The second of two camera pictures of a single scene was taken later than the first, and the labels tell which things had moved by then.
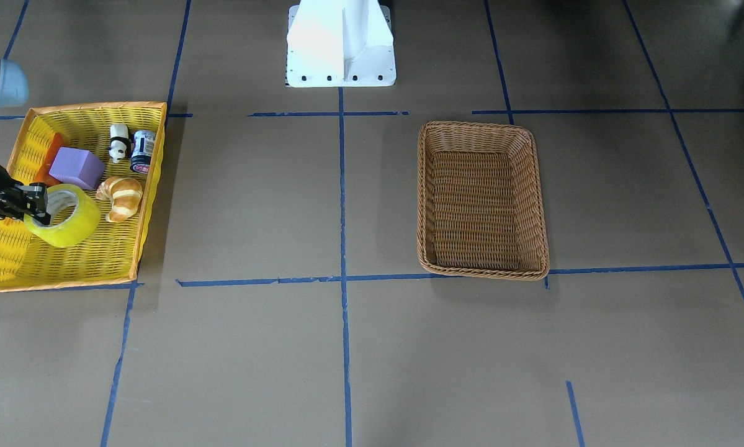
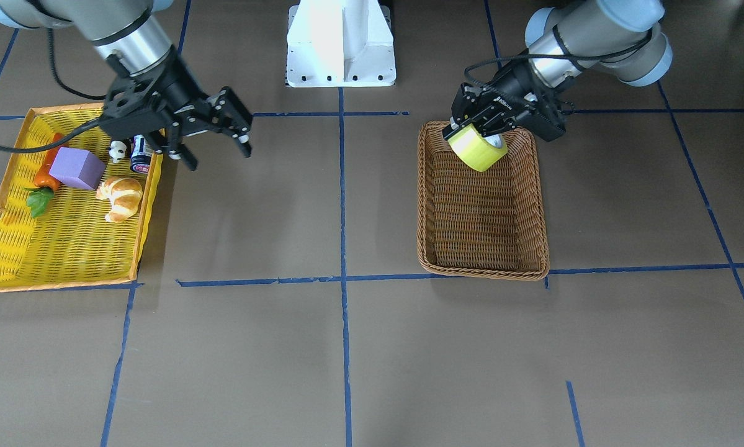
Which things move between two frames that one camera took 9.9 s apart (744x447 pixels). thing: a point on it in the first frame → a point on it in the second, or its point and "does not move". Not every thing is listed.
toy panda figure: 120,142 does not move
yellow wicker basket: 8,257 does not move
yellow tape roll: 80,228 → 475,151
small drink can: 142,151 does not move
